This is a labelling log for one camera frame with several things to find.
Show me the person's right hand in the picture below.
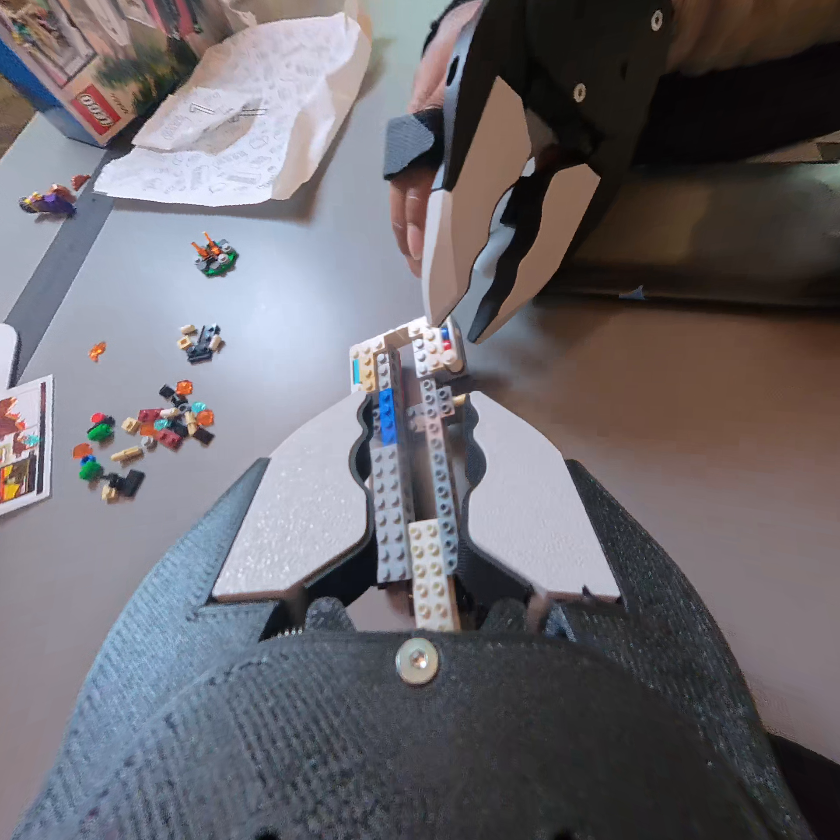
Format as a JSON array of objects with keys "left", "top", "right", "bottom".
[{"left": 389, "top": 0, "right": 484, "bottom": 278}]

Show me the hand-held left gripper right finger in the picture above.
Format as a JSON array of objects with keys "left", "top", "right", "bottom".
[{"left": 459, "top": 392, "right": 623, "bottom": 634}]

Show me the white book stand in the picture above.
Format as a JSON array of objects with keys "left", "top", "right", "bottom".
[{"left": 0, "top": 323, "right": 22, "bottom": 388}]

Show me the grey lego model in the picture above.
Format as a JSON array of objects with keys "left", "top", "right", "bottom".
[{"left": 350, "top": 317, "right": 473, "bottom": 634}]

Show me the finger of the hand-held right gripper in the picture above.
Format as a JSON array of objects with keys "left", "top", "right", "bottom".
[
  {"left": 467, "top": 161, "right": 605, "bottom": 345},
  {"left": 419, "top": 74, "right": 534, "bottom": 329}
]

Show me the purple lego minifigure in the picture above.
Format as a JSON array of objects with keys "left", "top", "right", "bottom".
[{"left": 18, "top": 182, "right": 78, "bottom": 219}]

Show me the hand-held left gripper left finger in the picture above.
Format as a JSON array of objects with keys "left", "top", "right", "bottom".
[{"left": 210, "top": 394, "right": 380, "bottom": 631}]

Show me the black and tan lego cluster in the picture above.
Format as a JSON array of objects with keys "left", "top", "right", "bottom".
[{"left": 177, "top": 323, "right": 225, "bottom": 364}]

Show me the pile of small lego pieces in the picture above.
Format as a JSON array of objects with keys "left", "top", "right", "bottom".
[{"left": 72, "top": 379, "right": 217, "bottom": 505}]

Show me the person's right forearm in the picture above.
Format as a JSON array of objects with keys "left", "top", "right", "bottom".
[{"left": 656, "top": 0, "right": 840, "bottom": 165}]

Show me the sticker sheet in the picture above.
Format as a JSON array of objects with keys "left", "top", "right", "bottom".
[{"left": 0, "top": 374, "right": 55, "bottom": 516}]

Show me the white printed paper bag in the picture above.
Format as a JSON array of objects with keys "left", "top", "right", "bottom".
[{"left": 94, "top": 12, "right": 374, "bottom": 207}]

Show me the lego campfire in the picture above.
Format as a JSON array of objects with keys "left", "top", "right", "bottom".
[{"left": 190, "top": 231, "right": 239, "bottom": 278}]

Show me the black leather pad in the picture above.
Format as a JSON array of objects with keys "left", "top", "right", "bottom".
[{"left": 535, "top": 157, "right": 840, "bottom": 309}]

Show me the lego set box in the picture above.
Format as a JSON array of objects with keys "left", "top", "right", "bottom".
[{"left": 0, "top": 0, "right": 204, "bottom": 147}]

